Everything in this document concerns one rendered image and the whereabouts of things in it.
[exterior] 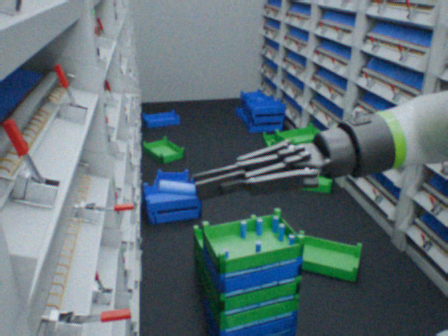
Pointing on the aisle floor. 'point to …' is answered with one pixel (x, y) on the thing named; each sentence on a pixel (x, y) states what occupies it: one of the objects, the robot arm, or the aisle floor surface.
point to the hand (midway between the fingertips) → (217, 182)
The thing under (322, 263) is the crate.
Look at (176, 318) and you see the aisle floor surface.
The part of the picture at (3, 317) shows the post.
